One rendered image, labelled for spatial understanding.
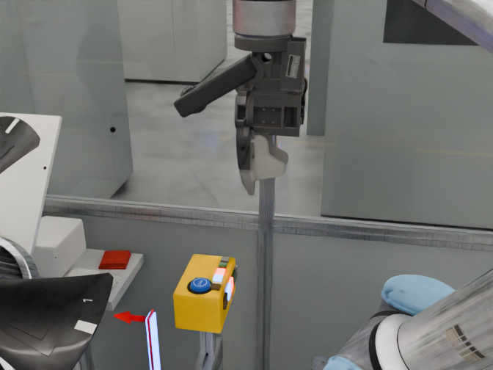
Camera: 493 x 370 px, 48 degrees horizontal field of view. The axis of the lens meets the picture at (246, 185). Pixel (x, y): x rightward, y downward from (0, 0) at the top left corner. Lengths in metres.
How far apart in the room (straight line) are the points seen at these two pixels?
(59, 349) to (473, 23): 0.74
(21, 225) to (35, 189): 0.08
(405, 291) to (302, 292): 0.89
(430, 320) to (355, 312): 1.07
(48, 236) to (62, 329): 0.70
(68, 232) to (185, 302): 0.59
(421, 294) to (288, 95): 0.35
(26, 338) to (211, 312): 0.38
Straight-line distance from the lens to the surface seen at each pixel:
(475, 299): 0.62
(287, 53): 0.67
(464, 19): 0.67
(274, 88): 0.68
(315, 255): 1.62
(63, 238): 1.62
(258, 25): 0.64
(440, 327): 0.65
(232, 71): 0.68
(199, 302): 1.15
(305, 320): 1.75
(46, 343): 0.95
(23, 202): 1.30
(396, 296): 0.81
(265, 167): 0.71
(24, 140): 1.03
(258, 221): 1.58
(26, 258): 1.23
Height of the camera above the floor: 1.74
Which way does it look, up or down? 25 degrees down
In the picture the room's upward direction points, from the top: straight up
